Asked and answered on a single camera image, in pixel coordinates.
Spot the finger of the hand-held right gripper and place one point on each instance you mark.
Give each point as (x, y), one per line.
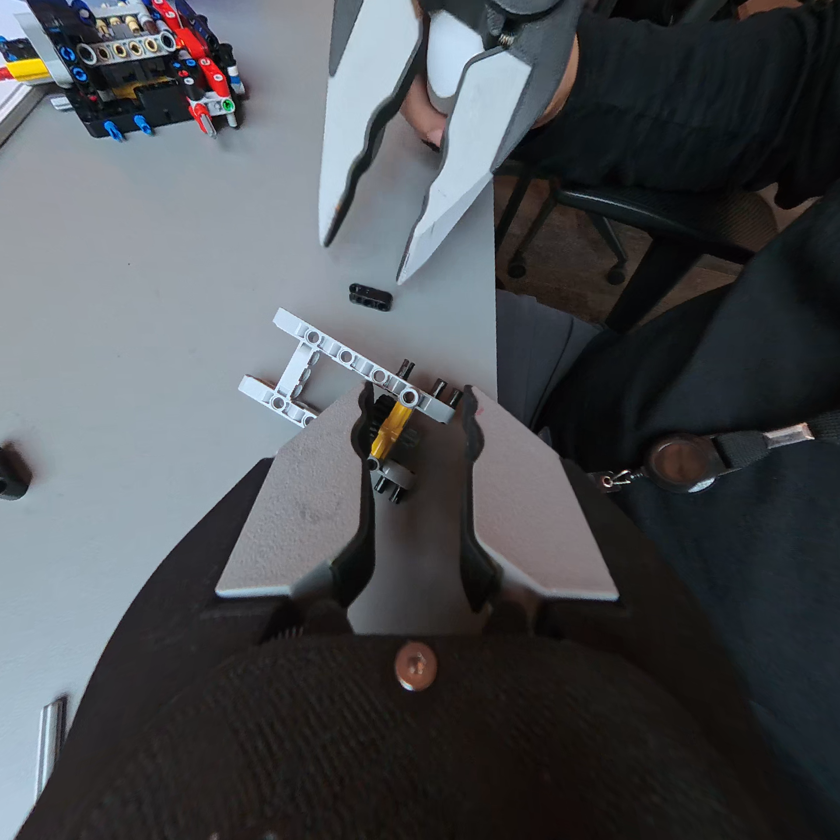
(485, 118)
(367, 59)

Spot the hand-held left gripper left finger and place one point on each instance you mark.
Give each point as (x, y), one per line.
(302, 518)

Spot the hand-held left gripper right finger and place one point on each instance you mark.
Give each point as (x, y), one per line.
(538, 518)

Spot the grey lego frame assembly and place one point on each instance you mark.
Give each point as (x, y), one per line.
(289, 325)

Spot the short black lego beam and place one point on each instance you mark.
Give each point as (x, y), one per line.
(371, 295)

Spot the person's right forearm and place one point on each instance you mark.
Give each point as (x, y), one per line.
(689, 98)

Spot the partly built lego model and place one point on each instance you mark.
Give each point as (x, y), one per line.
(151, 98)

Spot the person's right hand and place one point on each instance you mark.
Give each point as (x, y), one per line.
(423, 115)

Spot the black office chair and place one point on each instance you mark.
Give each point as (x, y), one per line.
(656, 210)

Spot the person's dark clothing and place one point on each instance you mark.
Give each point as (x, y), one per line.
(722, 590)

